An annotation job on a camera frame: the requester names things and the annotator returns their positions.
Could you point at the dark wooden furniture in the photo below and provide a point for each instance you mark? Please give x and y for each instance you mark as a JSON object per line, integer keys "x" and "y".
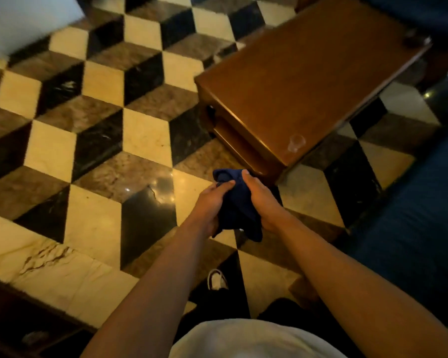
{"x": 26, "y": 324}

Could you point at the person's left hand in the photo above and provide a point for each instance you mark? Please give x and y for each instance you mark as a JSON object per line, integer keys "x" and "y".
{"x": 205, "y": 210}

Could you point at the white shoe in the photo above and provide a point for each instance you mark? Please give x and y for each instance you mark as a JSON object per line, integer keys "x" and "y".
{"x": 217, "y": 280}

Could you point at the dark blue cloth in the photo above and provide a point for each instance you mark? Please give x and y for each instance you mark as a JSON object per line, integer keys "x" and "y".
{"x": 238, "y": 208}

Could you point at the blue sofa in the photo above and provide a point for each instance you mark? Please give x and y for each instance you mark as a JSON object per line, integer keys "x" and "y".
{"x": 418, "y": 227}

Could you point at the person's right hand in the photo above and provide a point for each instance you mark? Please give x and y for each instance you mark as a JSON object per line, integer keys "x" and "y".
{"x": 267, "y": 208}

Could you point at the person's left forearm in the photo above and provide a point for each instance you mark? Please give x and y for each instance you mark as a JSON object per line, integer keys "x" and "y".
{"x": 153, "y": 301}

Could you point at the person's right forearm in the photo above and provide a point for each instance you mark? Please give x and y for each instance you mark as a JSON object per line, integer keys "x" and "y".
{"x": 358, "y": 294}

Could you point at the white shirt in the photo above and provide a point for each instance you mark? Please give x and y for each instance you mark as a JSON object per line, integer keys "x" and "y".
{"x": 254, "y": 341}

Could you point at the clear drinking glass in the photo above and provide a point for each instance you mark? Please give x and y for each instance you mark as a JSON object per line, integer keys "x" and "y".
{"x": 295, "y": 143}

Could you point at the person's right thumb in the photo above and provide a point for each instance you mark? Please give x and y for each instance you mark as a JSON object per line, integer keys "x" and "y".
{"x": 250, "y": 181}

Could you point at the brown wooden coffee table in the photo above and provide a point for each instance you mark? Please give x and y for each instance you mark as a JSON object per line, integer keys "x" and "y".
{"x": 302, "y": 81}

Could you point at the black trousers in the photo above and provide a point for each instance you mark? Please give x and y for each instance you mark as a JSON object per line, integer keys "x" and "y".
{"x": 295, "y": 313}

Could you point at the blue armchair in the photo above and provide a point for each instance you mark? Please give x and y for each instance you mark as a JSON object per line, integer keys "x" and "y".
{"x": 414, "y": 13}

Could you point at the person's left thumb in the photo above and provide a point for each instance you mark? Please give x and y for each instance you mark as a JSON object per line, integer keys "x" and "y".
{"x": 223, "y": 187}

